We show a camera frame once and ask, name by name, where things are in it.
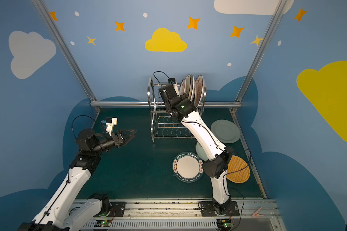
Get stainless steel dish rack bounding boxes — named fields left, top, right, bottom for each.
left=147, top=75, right=207, bottom=142

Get white plate floral sprigs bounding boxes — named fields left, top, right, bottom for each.
left=184, top=75, right=191, bottom=96

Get white plate orange sunburst edge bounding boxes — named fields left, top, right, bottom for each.
left=179, top=78, right=186, bottom=95

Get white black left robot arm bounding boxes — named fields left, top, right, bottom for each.
left=18, top=129, right=136, bottom=231

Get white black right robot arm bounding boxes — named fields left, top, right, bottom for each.
left=159, top=85, right=231, bottom=214

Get pale green sunflower plate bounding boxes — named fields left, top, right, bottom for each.
left=195, top=142, right=209, bottom=162

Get plain grey-green plate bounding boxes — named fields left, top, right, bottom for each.
left=211, top=119, right=241, bottom=143

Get white plate green lettered rim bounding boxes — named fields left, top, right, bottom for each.
left=173, top=152, right=204, bottom=183

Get orange woven round plate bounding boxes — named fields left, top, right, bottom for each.
left=226, top=156, right=251, bottom=183

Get left green circuit board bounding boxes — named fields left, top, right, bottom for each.
left=94, top=220, right=113, bottom=228

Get green circuit board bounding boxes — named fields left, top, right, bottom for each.
left=94, top=220, right=113, bottom=228
left=216, top=219, right=233, bottom=231

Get right green circuit board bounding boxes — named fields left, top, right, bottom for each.
left=216, top=219, right=233, bottom=231

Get pink clothes peg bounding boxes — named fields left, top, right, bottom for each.
left=252, top=207, right=264, bottom=218

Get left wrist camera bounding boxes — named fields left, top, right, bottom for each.
left=101, top=117, right=118, bottom=136

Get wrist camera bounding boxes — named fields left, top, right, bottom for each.
left=168, top=78, right=179, bottom=95
left=101, top=117, right=118, bottom=136

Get aluminium frame back rail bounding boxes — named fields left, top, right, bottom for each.
left=91, top=101, right=242, bottom=108

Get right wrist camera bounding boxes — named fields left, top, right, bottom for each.
left=168, top=78, right=179, bottom=95

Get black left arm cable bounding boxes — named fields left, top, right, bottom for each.
left=71, top=115, right=103, bottom=139

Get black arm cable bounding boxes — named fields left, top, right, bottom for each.
left=71, top=115, right=103, bottom=139
left=222, top=148, right=253, bottom=180

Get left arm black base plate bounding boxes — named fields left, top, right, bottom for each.
left=97, top=202, right=126, bottom=218

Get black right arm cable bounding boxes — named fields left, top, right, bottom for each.
left=222, top=148, right=253, bottom=180

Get aluminium frame right post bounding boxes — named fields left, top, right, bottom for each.
left=235, top=0, right=288, bottom=107

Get aluminium frame post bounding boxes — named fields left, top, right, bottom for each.
left=235, top=0, right=288, bottom=107
left=32, top=0, right=97, bottom=101

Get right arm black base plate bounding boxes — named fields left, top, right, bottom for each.
left=199, top=201, right=240, bottom=217

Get aluminium frame left post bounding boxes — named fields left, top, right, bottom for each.
left=32, top=0, right=97, bottom=101

